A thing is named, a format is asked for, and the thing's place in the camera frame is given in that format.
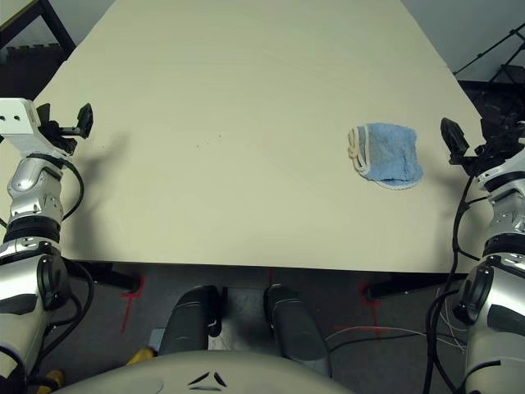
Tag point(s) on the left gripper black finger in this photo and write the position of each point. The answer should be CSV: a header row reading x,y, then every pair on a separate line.
x,y
85,121
46,115

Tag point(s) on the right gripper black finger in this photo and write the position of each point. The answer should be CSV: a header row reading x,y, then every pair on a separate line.
x,y
494,137
455,139

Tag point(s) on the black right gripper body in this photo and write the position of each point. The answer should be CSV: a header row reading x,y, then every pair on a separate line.
x,y
488,158

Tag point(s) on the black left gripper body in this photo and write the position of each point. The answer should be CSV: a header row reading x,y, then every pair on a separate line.
x,y
65,137

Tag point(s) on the blue terry rag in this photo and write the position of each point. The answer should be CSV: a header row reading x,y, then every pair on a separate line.
x,y
389,152

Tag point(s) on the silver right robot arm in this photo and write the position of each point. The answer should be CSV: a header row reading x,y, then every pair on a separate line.
x,y
504,213

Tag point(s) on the black foam floor mat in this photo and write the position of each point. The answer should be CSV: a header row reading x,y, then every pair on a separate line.
x,y
492,102
33,70

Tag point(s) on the black tripod stand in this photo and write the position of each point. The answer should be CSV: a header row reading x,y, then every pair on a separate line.
x,y
510,71

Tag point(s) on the black table foot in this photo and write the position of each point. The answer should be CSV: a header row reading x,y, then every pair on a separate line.
x,y
115,279
393,289

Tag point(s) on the grey left robot leg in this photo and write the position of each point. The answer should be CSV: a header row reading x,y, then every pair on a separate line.
x,y
188,320

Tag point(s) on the grey robot leg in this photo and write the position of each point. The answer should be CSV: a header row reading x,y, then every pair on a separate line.
x,y
293,324
188,320

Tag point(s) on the grey floor box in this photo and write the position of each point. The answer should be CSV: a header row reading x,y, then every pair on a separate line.
x,y
158,338

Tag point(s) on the large yellow floor object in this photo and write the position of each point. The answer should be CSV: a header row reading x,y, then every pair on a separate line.
x,y
143,356

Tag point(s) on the small yellow floor object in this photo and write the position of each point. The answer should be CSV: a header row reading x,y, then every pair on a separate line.
x,y
53,375

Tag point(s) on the grey right robot leg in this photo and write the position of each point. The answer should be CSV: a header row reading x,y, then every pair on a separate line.
x,y
293,324

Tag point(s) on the beige robot torso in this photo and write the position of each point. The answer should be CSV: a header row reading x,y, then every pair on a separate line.
x,y
205,369

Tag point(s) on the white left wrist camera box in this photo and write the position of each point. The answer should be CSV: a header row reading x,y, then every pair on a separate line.
x,y
16,119

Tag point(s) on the beige side table black frame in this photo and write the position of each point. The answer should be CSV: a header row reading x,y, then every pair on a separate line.
x,y
12,16

